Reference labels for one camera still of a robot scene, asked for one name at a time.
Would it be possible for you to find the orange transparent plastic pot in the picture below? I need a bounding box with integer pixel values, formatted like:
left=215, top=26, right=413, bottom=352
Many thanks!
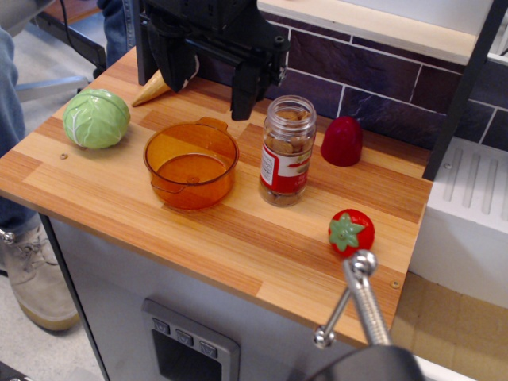
left=144, top=117, right=240, bottom=210

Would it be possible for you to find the red toy strawberry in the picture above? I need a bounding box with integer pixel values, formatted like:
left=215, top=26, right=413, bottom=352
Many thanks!
left=328, top=209, right=375, bottom=258

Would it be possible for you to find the grey oven control panel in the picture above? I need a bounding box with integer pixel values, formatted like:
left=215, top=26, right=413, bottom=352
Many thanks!
left=142, top=298, right=241, bottom=381

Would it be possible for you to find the toy ice cream cone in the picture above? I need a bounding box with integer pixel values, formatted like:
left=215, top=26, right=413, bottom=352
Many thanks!
left=131, top=55, right=200, bottom=108

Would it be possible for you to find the green toy cabbage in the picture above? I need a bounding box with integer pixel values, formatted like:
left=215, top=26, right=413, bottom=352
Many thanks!
left=63, top=89, right=130, bottom=149

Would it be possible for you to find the black shelf post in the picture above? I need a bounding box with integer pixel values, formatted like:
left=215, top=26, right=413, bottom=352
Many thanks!
left=422, top=0, right=507, bottom=181

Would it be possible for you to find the clear almond jar red label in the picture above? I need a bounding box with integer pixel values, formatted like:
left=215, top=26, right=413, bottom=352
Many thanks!
left=260, top=95, right=317, bottom=206

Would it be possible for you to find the blue jeans leg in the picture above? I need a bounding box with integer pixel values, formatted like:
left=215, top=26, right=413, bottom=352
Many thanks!
left=96, top=0, right=136, bottom=67
left=1, top=29, right=40, bottom=236

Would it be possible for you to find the beige suede shoe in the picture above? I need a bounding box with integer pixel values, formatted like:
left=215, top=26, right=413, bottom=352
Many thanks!
left=1, top=225, right=79, bottom=332

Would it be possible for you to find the dark red dome cap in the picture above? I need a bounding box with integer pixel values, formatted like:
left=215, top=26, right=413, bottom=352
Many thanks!
left=321, top=117, right=363, bottom=167

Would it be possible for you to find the metal clamp screw handle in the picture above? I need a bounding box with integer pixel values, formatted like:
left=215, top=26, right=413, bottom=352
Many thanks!
left=314, top=249, right=392, bottom=349

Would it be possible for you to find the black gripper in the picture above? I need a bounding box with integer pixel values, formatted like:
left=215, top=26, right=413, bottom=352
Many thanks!
left=144, top=1, right=290, bottom=121

